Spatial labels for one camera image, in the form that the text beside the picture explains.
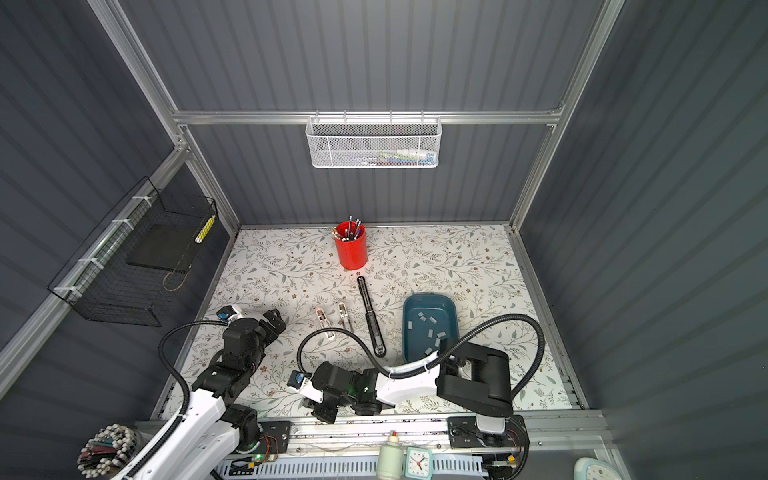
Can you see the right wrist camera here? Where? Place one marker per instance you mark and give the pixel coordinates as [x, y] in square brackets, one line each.
[300, 383]

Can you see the black wire basket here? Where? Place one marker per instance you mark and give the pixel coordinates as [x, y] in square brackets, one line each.
[134, 270]

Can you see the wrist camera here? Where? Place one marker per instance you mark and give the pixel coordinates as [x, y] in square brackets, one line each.
[300, 383]
[229, 313]

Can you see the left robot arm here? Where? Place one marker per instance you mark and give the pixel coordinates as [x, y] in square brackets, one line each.
[209, 424]

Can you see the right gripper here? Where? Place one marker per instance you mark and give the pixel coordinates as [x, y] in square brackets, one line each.
[319, 411]

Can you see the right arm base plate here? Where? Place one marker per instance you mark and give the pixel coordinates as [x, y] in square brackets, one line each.
[468, 432]

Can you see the jar of pencils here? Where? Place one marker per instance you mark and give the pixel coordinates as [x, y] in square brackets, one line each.
[109, 451]

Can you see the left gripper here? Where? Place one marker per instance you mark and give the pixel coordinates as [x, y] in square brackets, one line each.
[276, 324]

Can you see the red pencil cup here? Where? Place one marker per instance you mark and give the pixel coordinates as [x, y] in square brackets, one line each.
[350, 241]

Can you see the small teal clock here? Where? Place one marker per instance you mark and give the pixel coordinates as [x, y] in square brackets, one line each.
[418, 464]

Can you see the black stapler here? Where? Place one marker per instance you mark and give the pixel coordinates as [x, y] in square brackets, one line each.
[371, 320]

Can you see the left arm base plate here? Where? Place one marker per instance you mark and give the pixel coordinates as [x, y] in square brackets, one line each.
[273, 439]

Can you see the yellow marker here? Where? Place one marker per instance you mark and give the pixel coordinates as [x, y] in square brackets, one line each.
[205, 229]

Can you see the white glue bottle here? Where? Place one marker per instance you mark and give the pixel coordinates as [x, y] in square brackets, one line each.
[390, 459]

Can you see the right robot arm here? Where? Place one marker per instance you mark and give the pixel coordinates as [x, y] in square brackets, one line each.
[476, 378]

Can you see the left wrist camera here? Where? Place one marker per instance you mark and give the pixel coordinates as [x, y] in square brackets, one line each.
[229, 313]

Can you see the teal plastic tray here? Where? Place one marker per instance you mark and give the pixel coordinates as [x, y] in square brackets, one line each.
[428, 318]

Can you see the black notebook in basket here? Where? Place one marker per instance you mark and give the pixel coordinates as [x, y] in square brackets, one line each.
[167, 248]

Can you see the white wire mesh basket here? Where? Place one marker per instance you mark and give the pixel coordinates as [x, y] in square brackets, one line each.
[378, 143]

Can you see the pink eraser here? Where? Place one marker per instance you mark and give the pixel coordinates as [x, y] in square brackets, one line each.
[324, 322]

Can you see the pale round object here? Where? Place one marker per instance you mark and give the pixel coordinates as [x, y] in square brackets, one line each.
[587, 468]

